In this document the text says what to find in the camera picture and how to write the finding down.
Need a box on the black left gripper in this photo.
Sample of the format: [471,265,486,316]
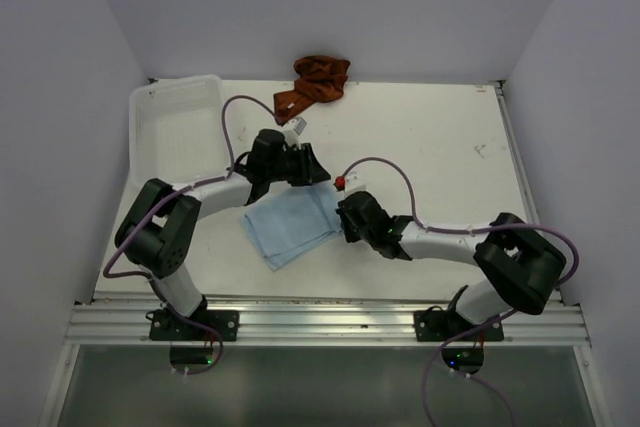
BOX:
[267,142,330,186]

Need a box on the light blue towel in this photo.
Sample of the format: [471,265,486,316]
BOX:
[241,182,342,271]

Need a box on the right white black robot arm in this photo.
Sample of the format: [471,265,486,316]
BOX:
[337,191,567,340]

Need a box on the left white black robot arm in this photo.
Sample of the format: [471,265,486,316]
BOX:
[103,129,330,340]

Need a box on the brown rust towel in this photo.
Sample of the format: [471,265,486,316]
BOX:
[273,55,351,125]

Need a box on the white perforated plastic basket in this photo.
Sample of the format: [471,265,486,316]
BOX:
[129,75,229,187]

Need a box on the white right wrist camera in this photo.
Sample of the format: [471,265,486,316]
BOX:
[333,171,367,197]

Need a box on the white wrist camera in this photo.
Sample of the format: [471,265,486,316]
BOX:
[333,171,367,197]
[281,117,307,137]

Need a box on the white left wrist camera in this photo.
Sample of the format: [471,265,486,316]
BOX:
[281,117,307,137]

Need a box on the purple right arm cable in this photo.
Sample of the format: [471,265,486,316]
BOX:
[342,156,581,427]

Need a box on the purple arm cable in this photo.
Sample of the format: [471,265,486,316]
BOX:
[342,156,581,427]
[102,95,291,373]

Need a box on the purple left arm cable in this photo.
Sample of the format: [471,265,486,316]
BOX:
[102,95,291,373]

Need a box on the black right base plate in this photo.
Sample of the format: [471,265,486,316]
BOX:
[413,306,505,342]

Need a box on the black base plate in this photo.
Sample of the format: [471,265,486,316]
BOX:
[413,306,505,342]
[145,308,240,342]

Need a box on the aluminium front rail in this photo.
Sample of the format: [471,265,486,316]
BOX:
[64,296,590,347]

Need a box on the aluminium rail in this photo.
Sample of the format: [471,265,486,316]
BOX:
[492,80,566,306]
[64,296,590,347]

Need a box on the aluminium right side rail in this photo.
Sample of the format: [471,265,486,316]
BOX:
[492,80,566,306]

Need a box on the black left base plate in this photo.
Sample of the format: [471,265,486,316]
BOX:
[145,308,240,342]

